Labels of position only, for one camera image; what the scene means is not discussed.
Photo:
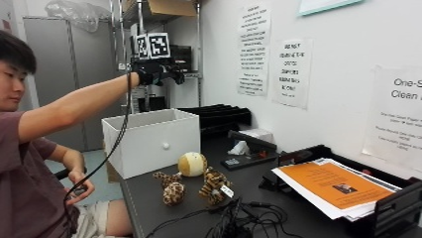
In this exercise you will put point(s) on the small black device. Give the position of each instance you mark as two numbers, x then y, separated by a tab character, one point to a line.
80	190

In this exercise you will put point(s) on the black box on shelf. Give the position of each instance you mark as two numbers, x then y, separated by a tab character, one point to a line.
183	58

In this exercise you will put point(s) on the black chair armrest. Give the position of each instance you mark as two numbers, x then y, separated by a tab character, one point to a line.
64	173

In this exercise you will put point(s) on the white cube with black markers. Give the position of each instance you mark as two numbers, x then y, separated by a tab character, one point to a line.
159	45

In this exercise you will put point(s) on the person in maroon shirt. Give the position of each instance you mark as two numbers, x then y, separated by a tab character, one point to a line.
27	172

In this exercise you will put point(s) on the black file organiser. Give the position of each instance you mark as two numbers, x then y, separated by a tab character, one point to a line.
220	115

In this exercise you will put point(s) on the spotted leopard plush toy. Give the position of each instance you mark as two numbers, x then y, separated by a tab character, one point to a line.
174	191

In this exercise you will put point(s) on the brown cardboard box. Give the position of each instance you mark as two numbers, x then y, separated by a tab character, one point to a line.
170	7

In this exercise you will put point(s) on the white box with round knob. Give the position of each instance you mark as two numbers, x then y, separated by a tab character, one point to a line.
154	145

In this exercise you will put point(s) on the grey metal cabinet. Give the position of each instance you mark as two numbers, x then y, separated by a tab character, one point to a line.
75	72

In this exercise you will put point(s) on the cream and tan plush ball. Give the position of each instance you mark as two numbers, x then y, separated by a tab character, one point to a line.
192	164

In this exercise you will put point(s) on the small white box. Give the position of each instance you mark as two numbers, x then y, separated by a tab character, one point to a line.
259	135

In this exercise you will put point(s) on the striped tiger plush toy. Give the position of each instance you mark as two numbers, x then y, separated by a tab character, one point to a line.
214	186

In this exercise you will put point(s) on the clear plastic bag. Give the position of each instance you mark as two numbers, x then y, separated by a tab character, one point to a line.
76	13

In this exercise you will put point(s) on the black desk stapler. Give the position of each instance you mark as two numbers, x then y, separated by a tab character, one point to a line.
251	155

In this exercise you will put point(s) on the paper stack with orange sheet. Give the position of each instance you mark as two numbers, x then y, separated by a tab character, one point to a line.
335	188

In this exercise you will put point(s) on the black paper tray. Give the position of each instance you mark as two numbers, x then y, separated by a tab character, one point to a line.
396	208

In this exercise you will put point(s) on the tall printed wall notice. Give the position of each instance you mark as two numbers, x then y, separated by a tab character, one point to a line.
253	49

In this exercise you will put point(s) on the short printed wall notice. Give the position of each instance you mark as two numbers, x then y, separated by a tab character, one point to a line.
292	72

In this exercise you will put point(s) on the teal framed wall board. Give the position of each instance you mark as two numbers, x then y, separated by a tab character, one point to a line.
328	6

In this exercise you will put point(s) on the large printed wall notice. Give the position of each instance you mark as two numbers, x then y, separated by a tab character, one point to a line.
397	119

